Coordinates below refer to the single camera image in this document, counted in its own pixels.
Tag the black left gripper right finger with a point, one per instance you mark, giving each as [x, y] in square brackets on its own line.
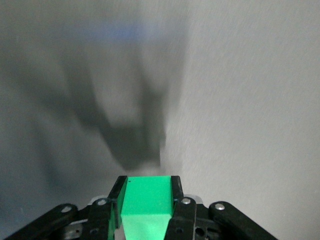
[185, 220]

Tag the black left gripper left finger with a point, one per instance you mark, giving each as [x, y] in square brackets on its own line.
[95, 220]

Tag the small green cube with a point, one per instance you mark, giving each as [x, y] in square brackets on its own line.
[147, 195]

